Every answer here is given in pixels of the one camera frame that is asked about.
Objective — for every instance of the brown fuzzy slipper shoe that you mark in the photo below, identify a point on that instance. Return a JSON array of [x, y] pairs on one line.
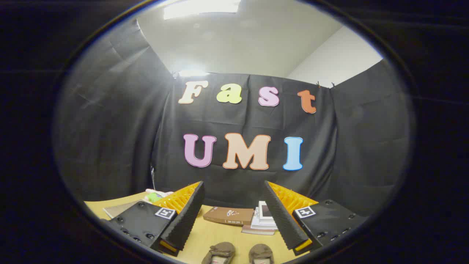
[[220, 251], [261, 252]]

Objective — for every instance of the pinkish book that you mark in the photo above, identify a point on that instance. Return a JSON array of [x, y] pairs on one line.
[[256, 231]]

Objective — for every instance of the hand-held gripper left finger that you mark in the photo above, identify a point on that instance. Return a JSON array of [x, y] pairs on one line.
[[187, 220]]

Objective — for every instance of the ceiling light panel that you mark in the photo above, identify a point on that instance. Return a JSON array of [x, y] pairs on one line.
[[201, 7]]

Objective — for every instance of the black backdrop cloth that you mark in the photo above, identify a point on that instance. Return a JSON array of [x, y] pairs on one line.
[[242, 183]]

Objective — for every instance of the brown cover book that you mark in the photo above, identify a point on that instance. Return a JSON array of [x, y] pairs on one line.
[[227, 215]]

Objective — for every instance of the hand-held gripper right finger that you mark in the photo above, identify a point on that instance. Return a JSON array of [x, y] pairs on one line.
[[282, 220]]

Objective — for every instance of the pink green plush toy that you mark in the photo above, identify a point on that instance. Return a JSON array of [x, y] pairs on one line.
[[155, 195]]

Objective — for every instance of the thick white book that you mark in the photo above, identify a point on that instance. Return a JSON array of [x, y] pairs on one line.
[[262, 224]]

